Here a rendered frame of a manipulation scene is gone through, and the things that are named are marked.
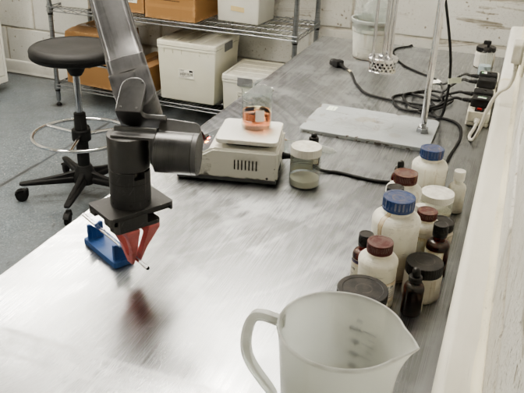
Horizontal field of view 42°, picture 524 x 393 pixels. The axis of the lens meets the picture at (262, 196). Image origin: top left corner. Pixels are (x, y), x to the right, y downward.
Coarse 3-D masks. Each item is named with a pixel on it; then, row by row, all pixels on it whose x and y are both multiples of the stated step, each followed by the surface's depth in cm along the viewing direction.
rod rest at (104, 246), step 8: (88, 224) 108; (88, 232) 108; (96, 232) 109; (88, 240) 108; (96, 240) 109; (104, 240) 109; (96, 248) 106; (104, 248) 107; (112, 248) 103; (120, 248) 103; (104, 256) 105; (112, 256) 103; (120, 256) 104; (112, 264) 103; (120, 264) 103
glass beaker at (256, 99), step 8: (248, 88) 133; (256, 88) 134; (264, 88) 133; (272, 88) 132; (248, 96) 129; (256, 96) 128; (264, 96) 129; (272, 96) 131; (248, 104) 130; (256, 104) 129; (264, 104) 130; (248, 112) 130; (256, 112) 130; (264, 112) 130; (248, 120) 131; (256, 120) 131; (264, 120) 131; (248, 128) 132; (256, 128) 131; (264, 128) 132
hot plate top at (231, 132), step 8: (232, 120) 138; (240, 120) 138; (224, 128) 134; (232, 128) 134; (240, 128) 134; (272, 128) 135; (280, 128) 135; (216, 136) 130; (224, 136) 130; (232, 136) 130; (240, 136) 130; (248, 136) 130; (256, 136) 130; (264, 136) 130; (272, 136) 131; (280, 136) 132; (248, 144) 128; (256, 144) 128; (264, 144) 128; (272, 144) 128
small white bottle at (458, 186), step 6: (456, 168) 122; (456, 174) 121; (462, 174) 120; (456, 180) 121; (462, 180) 121; (450, 186) 122; (456, 186) 121; (462, 186) 121; (456, 192) 121; (462, 192) 122; (456, 198) 122; (462, 198) 122; (456, 204) 123; (462, 204) 123; (456, 210) 123
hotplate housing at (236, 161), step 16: (224, 144) 131; (240, 144) 130; (208, 160) 130; (224, 160) 130; (240, 160) 129; (256, 160) 129; (272, 160) 129; (192, 176) 133; (208, 176) 132; (224, 176) 132; (240, 176) 131; (256, 176) 131; (272, 176) 130
